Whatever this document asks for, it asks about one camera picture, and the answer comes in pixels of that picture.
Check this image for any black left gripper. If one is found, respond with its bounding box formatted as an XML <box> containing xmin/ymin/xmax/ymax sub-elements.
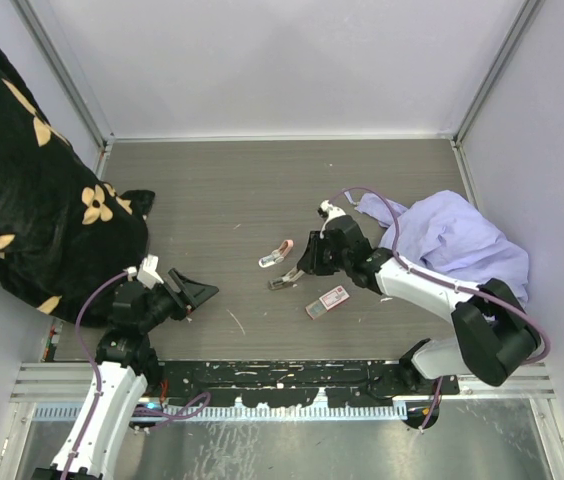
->
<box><xmin>139</xmin><ymin>269</ymin><xmax>217</xmax><ymax>332</ymax></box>

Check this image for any beige stapler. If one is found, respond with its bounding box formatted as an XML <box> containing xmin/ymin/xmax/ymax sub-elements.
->
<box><xmin>268</xmin><ymin>267</ymin><xmax>304</xmax><ymax>291</ymax></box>

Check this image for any pink stapler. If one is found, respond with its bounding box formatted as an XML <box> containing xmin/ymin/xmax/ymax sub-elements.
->
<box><xmin>258</xmin><ymin>239</ymin><xmax>294</xmax><ymax>268</ymax></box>

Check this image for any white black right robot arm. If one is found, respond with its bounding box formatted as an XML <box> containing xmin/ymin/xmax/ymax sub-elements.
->
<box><xmin>297</xmin><ymin>215</ymin><xmax>543</xmax><ymax>394</ymax></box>

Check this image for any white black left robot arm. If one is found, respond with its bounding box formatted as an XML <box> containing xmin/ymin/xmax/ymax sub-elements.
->
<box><xmin>31</xmin><ymin>268</ymin><xmax>219</xmax><ymax>479</ymax></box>

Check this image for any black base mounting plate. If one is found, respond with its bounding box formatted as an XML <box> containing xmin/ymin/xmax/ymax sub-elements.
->
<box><xmin>146</xmin><ymin>360</ymin><xmax>436</xmax><ymax>408</ymax></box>

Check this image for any lavender crumpled cloth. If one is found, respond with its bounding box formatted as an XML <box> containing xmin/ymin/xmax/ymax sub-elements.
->
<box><xmin>347</xmin><ymin>190</ymin><xmax>530</xmax><ymax>305</ymax></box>

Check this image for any black floral blanket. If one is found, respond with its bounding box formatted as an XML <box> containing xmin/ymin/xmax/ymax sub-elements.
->
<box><xmin>0</xmin><ymin>49</ymin><xmax>155</xmax><ymax>328</ymax></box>

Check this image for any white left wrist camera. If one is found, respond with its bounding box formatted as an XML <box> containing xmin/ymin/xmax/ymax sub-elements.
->
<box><xmin>125</xmin><ymin>254</ymin><xmax>164</xmax><ymax>289</ymax></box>

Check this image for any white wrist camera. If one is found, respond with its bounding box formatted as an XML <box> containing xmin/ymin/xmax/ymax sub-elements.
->
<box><xmin>317</xmin><ymin>200</ymin><xmax>346</xmax><ymax>238</ymax></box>
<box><xmin>125</xmin><ymin>254</ymin><xmax>164</xmax><ymax>289</ymax></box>

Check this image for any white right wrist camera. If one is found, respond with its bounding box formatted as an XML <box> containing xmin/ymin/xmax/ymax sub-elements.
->
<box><xmin>317</xmin><ymin>200</ymin><xmax>346</xmax><ymax>238</ymax></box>

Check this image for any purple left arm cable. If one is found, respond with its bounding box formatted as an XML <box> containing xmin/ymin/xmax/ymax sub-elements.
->
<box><xmin>59</xmin><ymin>269</ymin><xmax>212</xmax><ymax>480</ymax></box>

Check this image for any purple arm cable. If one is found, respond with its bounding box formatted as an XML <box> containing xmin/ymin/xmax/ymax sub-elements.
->
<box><xmin>326</xmin><ymin>186</ymin><xmax>552</xmax><ymax>431</ymax></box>
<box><xmin>59</xmin><ymin>269</ymin><xmax>212</xmax><ymax>480</ymax></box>

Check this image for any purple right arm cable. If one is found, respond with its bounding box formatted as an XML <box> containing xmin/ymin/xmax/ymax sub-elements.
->
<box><xmin>326</xmin><ymin>186</ymin><xmax>552</xmax><ymax>431</ymax></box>

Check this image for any aluminium front rail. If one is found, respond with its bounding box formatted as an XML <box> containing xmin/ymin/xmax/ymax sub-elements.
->
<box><xmin>9</xmin><ymin>362</ymin><xmax>556</xmax><ymax>403</ymax></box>

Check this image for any white slotted cable duct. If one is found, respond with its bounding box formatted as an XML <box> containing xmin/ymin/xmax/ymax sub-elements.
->
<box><xmin>32</xmin><ymin>402</ymin><xmax>408</xmax><ymax>422</ymax></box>

